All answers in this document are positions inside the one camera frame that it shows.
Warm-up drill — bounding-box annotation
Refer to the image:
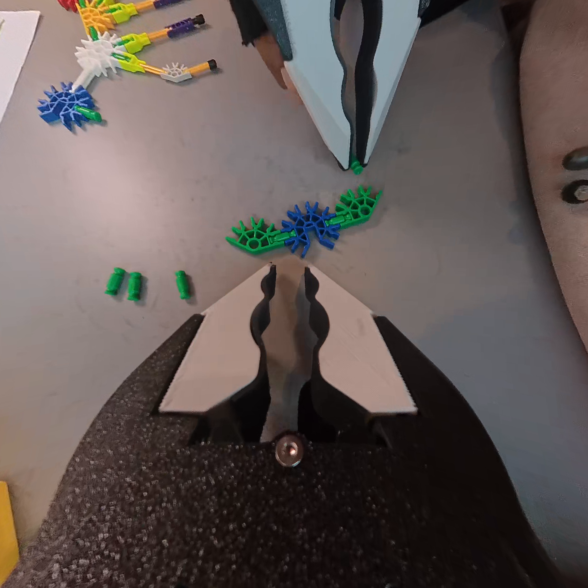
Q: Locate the grey desk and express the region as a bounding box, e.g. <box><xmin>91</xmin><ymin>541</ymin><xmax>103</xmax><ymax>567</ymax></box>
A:
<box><xmin>0</xmin><ymin>0</ymin><xmax>588</xmax><ymax>588</ymax></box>

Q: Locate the blue snowflake connector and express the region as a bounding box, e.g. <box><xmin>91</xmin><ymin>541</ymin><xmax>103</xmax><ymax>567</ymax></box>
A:
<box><xmin>38</xmin><ymin>83</ymin><xmax>98</xmax><ymax>131</ymax></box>
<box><xmin>281</xmin><ymin>202</ymin><xmax>341</xmax><ymax>255</ymax></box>

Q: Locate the green fan connector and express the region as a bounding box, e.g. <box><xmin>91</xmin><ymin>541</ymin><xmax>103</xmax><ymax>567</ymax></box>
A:
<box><xmin>226</xmin><ymin>217</ymin><xmax>281</xmax><ymax>254</ymax></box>
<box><xmin>334</xmin><ymin>185</ymin><xmax>383</xmax><ymax>228</ymax></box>

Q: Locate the person's right hand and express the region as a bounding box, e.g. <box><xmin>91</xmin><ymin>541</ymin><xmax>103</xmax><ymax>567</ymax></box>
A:
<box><xmin>254</xmin><ymin>32</ymin><xmax>305</xmax><ymax>107</ymax></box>

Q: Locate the person's beige jacket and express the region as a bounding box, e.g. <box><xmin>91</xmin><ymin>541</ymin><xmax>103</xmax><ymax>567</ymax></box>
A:
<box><xmin>501</xmin><ymin>0</ymin><xmax>588</xmax><ymax>354</ymax></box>

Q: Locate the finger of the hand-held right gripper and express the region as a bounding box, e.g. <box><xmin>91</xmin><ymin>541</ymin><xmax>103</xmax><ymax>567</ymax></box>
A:
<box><xmin>279</xmin><ymin>0</ymin><xmax>355</xmax><ymax>171</ymax></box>
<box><xmin>354</xmin><ymin>0</ymin><xmax>423</xmax><ymax>168</ymax></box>

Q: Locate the white instruction sheet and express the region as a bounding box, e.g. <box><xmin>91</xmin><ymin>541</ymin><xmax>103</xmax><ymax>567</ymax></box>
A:
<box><xmin>0</xmin><ymin>11</ymin><xmax>41</xmax><ymax>125</ymax></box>

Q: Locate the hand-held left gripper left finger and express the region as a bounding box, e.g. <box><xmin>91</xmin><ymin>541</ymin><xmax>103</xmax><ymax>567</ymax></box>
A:
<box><xmin>158</xmin><ymin>263</ymin><xmax>278</xmax><ymax>442</ymax></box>

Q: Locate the multicoloured construction toy model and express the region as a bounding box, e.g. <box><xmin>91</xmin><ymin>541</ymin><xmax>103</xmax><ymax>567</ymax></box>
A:
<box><xmin>57</xmin><ymin>0</ymin><xmax>219</xmax><ymax>90</ymax></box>

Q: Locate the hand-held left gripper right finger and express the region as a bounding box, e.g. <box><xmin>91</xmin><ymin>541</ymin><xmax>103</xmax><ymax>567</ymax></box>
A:
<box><xmin>298</xmin><ymin>266</ymin><xmax>419</xmax><ymax>442</ymax></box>

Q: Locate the yellow plastic bin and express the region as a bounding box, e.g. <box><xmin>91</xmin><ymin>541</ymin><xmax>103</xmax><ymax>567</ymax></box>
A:
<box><xmin>0</xmin><ymin>480</ymin><xmax>20</xmax><ymax>570</ymax></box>

